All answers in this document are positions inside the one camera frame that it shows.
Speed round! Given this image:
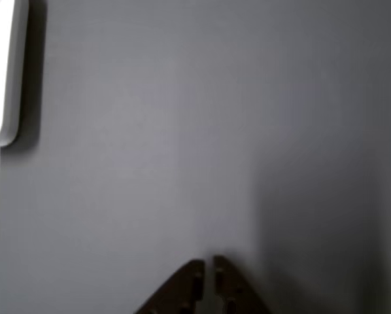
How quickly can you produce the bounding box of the grey desk mat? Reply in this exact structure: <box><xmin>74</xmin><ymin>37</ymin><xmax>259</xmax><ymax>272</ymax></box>
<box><xmin>0</xmin><ymin>0</ymin><xmax>391</xmax><ymax>314</ymax></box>

